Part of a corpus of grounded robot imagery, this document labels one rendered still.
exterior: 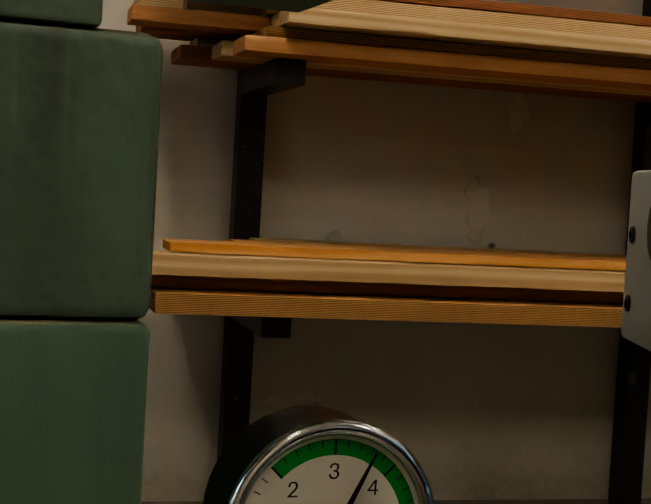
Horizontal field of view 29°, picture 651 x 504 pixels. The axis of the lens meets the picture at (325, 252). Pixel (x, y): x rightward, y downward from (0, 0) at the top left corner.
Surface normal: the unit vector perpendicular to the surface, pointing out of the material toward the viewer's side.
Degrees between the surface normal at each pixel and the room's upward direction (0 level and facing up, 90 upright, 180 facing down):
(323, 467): 90
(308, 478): 90
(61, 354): 90
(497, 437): 90
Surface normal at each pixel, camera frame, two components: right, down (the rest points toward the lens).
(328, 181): 0.25, 0.07
